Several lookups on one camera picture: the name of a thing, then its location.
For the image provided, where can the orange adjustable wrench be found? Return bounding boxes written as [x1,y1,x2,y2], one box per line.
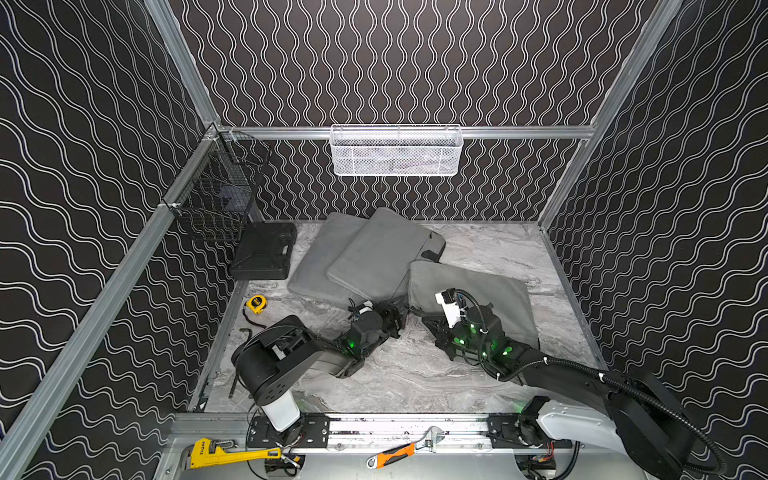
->
[366,426,447,470]

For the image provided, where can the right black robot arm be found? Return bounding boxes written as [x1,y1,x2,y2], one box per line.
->
[422,306,727,479]

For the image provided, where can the yellow pipe wrench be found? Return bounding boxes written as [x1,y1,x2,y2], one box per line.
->
[182,438,282,470]

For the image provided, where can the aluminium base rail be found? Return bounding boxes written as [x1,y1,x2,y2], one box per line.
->
[245,412,643,454]

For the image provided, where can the black wire basket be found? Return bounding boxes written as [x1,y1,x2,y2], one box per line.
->
[170,125,274,243]

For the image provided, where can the grey laptop bag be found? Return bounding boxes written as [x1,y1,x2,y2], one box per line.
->
[408,261,540,347]
[327,207,446,301]
[287,213,367,308]

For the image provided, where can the white wire mesh basket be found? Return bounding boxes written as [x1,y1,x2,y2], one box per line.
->
[329,124,464,177]

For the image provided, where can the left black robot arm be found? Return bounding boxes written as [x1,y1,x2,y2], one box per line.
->
[231,301,407,433]

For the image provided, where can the black plastic tool case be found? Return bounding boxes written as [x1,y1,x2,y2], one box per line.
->
[229,223,298,281]

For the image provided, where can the black hex key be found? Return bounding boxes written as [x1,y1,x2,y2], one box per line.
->
[227,328,254,400]

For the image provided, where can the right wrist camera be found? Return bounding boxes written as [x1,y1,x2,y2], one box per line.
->
[435,288,466,328]

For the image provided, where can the yellow tape measure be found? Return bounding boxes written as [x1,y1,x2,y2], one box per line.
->
[245,295,267,315]

